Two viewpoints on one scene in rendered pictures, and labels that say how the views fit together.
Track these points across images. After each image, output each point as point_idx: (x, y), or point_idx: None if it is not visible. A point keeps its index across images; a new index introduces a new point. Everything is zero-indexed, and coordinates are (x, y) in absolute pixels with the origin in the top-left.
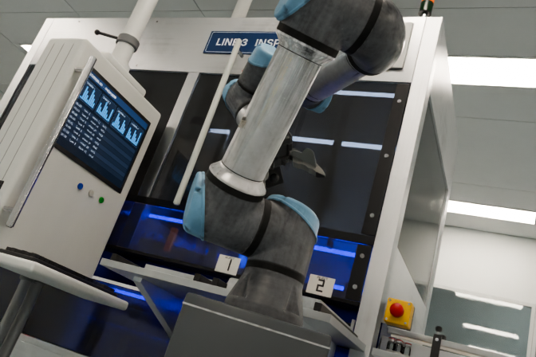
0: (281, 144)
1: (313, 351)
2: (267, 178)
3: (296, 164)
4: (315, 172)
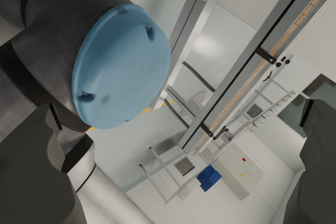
0: (134, 202)
1: None
2: (67, 177)
3: (288, 203)
4: (306, 123)
